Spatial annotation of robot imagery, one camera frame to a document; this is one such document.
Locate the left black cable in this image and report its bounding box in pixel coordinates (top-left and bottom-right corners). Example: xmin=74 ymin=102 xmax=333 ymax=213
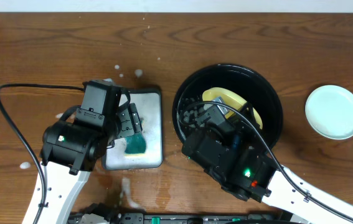
xmin=0 ymin=83 xmax=85 ymax=224

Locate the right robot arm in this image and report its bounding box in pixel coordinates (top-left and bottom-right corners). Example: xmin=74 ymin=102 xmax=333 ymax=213
xmin=178 ymin=101 xmax=353 ymax=223

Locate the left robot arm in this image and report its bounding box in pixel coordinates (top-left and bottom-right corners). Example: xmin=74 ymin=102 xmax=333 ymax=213
xmin=23 ymin=103 xmax=142 ymax=223

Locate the round black tray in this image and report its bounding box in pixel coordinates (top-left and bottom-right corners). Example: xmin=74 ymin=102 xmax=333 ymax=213
xmin=172 ymin=63 xmax=283 ymax=148

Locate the light blue plate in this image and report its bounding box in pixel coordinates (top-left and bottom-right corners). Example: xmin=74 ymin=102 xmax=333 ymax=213
xmin=304 ymin=85 xmax=353 ymax=140

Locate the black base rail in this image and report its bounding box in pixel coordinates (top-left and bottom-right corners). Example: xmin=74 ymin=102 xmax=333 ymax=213
xmin=66 ymin=203 xmax=290 ymax=224

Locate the green yellow sponge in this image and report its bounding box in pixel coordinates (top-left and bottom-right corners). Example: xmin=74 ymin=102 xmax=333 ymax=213
xmin=125 ymin=133 xmax=146 ymax=156

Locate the yellow plate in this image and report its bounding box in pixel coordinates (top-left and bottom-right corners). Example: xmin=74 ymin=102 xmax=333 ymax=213
xmin=202 ymin=87 xmax=263 ymax=129

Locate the rectangular black soap tray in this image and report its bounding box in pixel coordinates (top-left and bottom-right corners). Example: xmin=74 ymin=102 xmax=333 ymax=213
xmin=101 ymin=88 xmax=162 ymax=170

